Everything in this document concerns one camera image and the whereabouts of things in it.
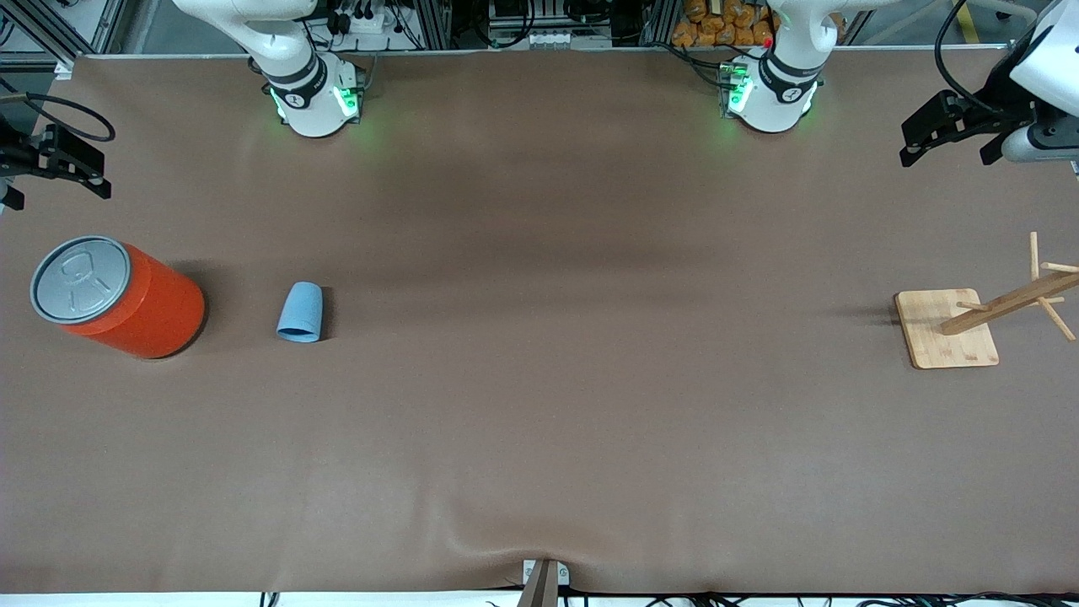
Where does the light blue plastic cup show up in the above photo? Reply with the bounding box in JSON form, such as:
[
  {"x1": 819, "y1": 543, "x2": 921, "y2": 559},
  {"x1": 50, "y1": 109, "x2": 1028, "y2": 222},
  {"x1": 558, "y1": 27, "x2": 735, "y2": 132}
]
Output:
[{"x1": 276, "y1": 282, "x2": 325, "y2": 344}]

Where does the wooden cup rack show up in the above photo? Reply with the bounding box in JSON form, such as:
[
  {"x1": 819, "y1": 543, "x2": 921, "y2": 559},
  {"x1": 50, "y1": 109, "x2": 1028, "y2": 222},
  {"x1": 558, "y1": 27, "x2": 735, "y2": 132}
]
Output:
[{"x1": 894, "y1": 232, "x2": 1079, "y2": 370}]

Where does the orange can with grey lid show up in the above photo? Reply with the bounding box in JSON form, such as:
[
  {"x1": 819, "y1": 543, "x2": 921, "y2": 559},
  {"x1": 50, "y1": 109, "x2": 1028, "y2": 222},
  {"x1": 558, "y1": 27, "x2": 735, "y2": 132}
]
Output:
[{"x1": 30, "y1": 235, "x2": 207, "y2": 361}]

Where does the pile of orange snack bags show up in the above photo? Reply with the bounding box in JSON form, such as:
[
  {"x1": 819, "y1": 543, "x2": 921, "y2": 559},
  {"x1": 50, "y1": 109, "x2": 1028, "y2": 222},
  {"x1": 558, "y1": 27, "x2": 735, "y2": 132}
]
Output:
[{"x1": 672, "y1": 0, "x2": 776, "y2": 48}]

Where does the white power strip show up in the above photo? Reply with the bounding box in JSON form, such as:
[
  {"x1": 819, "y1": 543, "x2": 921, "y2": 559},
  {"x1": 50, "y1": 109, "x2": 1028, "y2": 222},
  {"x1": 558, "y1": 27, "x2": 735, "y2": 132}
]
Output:
[{"x1": 516, "y1": 30, "x2": 614, "y2": 49}]

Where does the brown table mat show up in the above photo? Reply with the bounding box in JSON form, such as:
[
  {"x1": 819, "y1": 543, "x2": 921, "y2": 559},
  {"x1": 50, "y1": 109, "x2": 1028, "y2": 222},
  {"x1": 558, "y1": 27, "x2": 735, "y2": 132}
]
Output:
[{"x1": 0, "y1": 46, "x2": 1079, "y2": 596}]

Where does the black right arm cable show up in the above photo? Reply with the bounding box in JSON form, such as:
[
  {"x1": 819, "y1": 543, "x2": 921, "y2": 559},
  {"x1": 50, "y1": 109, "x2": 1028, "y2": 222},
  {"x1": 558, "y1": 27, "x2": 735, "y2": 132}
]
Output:
[{"x1": 0, "y1": 91, "x2": 115, "y2": 143}]

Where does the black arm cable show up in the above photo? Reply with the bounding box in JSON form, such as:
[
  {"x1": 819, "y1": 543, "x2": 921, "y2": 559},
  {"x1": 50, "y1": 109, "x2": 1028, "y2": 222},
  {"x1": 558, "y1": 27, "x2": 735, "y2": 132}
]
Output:
[
  {"x1": 934, "y1": 0, "x2": 1012, "y2": 115},
  {"x1": 0, "y1": 91, "x2": 115, "y2": 143}
]

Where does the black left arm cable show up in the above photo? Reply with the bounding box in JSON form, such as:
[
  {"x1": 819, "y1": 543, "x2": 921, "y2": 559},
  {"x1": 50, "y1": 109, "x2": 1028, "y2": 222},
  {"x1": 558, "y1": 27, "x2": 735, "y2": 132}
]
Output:
[{"x1": 934, "y1": 0, "x2": 1012, "y2": 115}]

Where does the aluminium profile frame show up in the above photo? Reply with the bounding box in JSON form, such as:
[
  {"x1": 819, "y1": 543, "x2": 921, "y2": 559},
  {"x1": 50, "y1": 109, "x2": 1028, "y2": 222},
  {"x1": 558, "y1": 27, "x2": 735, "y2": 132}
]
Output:
[{"x1": 0, "y1": 0, "x2": 127, "y2": 68}]

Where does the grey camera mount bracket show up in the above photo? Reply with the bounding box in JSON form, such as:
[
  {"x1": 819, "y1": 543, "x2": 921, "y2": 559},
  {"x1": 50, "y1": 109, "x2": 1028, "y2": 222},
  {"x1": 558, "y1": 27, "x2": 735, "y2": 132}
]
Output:
[{"x1": 516, "y1": 558, "x2": 572, "y2": 607}]

